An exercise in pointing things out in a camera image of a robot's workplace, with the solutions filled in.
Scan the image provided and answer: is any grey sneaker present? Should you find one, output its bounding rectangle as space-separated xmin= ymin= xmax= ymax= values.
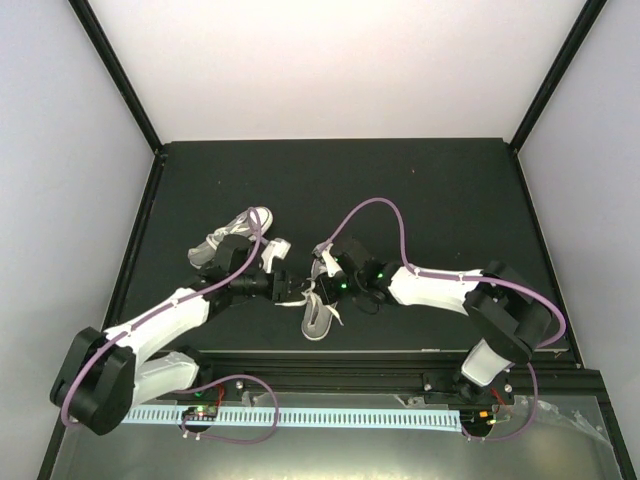
xmin=277 ymin=272 xmax=343 ymax=341
xmin=187 ymin=206 xmax=274 ymax=269

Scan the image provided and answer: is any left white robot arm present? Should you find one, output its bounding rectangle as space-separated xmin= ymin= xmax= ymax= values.
xmin=50 ymin=234 xmax=294 ymax=435

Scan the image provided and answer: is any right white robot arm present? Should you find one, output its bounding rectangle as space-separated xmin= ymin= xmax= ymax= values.
xmin=308 ymin=237 xmax=553 ymax=405

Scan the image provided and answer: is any left small circuit board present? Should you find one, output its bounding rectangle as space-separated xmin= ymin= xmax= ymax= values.
xmin=182 ymin=405 xmax=218 ymax=421

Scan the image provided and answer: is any small circuit board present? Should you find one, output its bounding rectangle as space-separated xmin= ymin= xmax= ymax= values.
xmin=471 ymin=410 xmax=496 ymax=424
xmin=182 ymin=405 xmax=218 ymax=421

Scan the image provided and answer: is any right small circuit board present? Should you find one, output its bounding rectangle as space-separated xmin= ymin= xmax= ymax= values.
xmin=471 ymin=410 xmax=496 ymax=424

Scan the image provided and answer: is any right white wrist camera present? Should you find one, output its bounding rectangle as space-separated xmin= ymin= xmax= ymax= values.
xmin=311 ymin=242 xmax=343 ymax=278

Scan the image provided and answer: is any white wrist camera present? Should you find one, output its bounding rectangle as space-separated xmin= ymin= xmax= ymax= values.
xmin=311 ymin=242 xmax=343 ymax=278
xmin=261 ymin=238 xmax=291 ymax=273

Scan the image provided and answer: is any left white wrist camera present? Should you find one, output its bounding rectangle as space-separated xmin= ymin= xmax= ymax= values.
xmin=261 ymin=238 xmax=291 ymax=273

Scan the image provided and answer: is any white slotted cable duct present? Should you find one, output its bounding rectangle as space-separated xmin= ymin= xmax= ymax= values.
xmin=123 ymin=405 xmax=462 ymax=433

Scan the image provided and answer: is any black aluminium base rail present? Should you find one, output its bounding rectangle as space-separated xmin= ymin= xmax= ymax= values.
xmin=202 ymin=352 xmax=514 ymax=408

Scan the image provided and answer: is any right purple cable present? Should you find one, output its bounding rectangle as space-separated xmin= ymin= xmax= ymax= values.
xmin=314 ymin=198 xmax=567 ymax=444

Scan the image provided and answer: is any left black frame post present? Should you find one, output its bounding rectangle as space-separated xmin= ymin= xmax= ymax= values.
xmin=68 ymin=0 xmax=163 ymax=155

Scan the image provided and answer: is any black frame post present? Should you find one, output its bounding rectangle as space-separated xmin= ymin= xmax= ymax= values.
xmin=68 ymin=0 xmax=163 ymax=155
xmin=509 ymin=0 xmax=608 ymax=154

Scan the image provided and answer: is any right black frame post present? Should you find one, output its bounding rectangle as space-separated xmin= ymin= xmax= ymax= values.
xmin=509 ymin=0 xmax=608 ymax=154

